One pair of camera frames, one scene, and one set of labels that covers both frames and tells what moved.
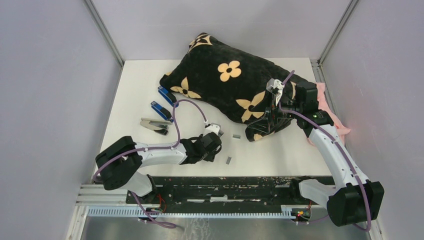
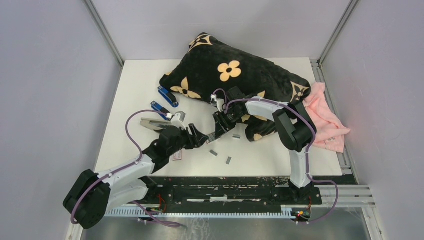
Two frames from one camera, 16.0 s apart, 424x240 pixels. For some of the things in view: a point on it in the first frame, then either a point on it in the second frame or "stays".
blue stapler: (162, 111) stays
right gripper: (263, 124) to (222, 124)
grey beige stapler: (161, 126) stays
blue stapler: (167, 95) stays
